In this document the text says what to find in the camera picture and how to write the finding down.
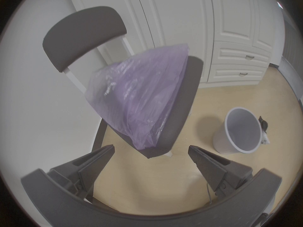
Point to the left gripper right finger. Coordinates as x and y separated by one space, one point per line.
213 171

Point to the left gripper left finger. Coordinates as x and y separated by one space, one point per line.
90 171

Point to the white printed wrapper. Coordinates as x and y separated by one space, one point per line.
265 138

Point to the black plastic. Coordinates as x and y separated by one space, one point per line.
264 124

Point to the purple plastic bag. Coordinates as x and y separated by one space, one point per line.
137 91

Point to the white trash bin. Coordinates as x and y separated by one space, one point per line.
241 126

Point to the white chair with grey cushions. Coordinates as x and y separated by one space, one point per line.
82 32

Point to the white wardrobe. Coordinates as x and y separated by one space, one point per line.
180 20

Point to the grey curtain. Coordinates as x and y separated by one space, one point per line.
291 32

